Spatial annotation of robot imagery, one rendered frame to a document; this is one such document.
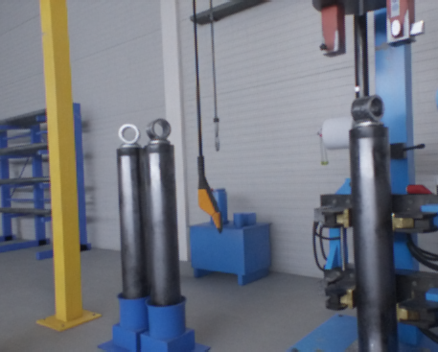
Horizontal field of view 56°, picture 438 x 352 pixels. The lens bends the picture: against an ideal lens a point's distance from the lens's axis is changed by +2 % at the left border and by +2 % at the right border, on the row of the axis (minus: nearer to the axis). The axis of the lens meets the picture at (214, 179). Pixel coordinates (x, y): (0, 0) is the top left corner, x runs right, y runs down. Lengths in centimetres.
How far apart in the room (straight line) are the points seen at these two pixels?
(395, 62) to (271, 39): 261
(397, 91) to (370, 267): 113
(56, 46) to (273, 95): 254
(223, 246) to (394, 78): 268
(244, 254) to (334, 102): 196
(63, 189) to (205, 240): 184
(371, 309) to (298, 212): 259
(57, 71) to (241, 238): 248
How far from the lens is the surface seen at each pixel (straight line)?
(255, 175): 523
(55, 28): 405
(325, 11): 273
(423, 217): 231
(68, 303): 397
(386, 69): 295
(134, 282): 313
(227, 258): 470
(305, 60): 502
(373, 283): 250
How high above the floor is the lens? 125
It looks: 1 degrees down
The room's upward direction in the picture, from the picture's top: 3 degrees counter-clockwise
